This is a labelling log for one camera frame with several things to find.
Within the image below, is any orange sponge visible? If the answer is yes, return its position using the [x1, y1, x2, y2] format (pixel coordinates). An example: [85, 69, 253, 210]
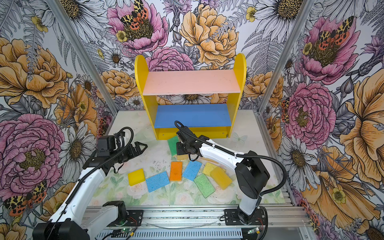
[170, 162, 183, 182]

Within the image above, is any aluminium front rail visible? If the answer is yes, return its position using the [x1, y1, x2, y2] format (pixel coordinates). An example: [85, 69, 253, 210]
[82, 205, 316, 240]

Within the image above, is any dark green scrub sponge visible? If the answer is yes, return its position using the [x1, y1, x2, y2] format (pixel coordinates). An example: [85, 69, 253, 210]
[168, 136, 179, 157]

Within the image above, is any light yellow sponge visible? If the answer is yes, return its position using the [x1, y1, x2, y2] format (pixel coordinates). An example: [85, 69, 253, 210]
[202, 158, 219, 164]

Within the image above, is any bright yellow square sponge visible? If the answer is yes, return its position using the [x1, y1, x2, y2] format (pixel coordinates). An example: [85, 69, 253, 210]
[128, 169, 146, 186]

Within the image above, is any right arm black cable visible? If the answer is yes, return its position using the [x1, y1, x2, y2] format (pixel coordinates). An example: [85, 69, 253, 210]
[174, 120, 288, 197]

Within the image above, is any pale yellow sponge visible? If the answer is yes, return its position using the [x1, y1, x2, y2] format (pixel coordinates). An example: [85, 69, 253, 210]
[176, 154, 189, 161]

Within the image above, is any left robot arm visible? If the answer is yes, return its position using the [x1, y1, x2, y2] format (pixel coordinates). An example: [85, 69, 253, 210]
[33, 142, 148, 240]

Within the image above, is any golden yellow sponge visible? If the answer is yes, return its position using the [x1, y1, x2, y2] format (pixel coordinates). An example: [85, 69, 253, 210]
[210, 167, 233, 190]

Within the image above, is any blue sponge lower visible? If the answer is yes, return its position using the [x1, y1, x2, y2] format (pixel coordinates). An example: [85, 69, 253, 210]
[146, 172, 170, 193]

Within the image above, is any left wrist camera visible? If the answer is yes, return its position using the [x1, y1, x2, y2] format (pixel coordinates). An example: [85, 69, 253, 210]
[97, 136, 116, 157]

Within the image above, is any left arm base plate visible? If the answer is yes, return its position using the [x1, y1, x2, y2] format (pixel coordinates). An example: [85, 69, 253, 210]
[108, 210, 144, 227]

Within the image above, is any yellow shelf unit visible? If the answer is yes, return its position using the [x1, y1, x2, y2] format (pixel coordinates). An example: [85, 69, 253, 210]
[135, 54, 247, 140]

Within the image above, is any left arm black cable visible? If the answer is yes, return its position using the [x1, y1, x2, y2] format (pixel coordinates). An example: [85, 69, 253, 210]
[44, 126, 135, 240]

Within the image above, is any blue sponge upper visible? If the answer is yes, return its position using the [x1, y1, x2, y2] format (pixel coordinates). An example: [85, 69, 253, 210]
[182, 161, 202, 181]

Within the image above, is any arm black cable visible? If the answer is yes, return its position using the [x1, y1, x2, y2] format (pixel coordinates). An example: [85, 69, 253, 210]
[174, 120, 288, 197]
[44, 126, 135, 240]

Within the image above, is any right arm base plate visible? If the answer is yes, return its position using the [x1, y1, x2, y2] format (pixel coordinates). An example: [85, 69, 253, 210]
[220, 208, 268, 226]

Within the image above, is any light green sponge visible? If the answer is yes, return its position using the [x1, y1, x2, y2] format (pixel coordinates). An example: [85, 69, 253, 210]
[194, 174, 216, 198]

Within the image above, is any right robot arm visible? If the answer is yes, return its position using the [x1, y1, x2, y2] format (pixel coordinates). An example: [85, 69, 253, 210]
[175, 121, 270, 225]

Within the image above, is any blue sponge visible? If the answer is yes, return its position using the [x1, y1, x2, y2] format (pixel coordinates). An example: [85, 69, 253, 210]
[146, 172, 170, 193]
[182, 161, 202, 181]

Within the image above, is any lime yellow sponge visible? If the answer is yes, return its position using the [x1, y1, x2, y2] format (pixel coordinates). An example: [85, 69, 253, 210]
[203, 162, 218, 177]

